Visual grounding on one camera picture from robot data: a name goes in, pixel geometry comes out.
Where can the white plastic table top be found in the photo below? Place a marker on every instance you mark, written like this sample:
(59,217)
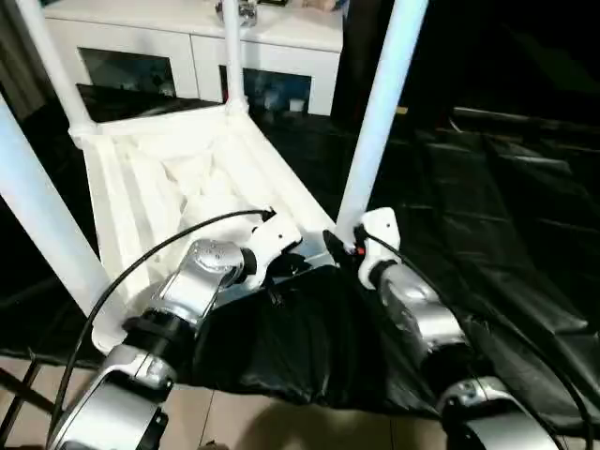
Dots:
(187,178)

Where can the black work mat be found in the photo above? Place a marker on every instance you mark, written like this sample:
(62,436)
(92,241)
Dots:
(492,211)

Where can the small brown rounded object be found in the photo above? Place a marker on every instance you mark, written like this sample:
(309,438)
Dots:
(213,445)

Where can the dark low shelf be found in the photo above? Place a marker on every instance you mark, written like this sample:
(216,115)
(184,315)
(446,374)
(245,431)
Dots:
(525,121)

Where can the white glass-door cabinet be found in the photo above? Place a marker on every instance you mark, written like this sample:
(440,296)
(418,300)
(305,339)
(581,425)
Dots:
(164,42)

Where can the grey curtain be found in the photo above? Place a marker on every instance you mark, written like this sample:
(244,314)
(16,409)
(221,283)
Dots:
(23,51)

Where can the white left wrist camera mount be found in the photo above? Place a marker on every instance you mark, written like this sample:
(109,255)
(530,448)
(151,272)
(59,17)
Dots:
(274,239)

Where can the dark metal stand frame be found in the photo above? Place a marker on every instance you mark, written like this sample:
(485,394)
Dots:
(23,389)

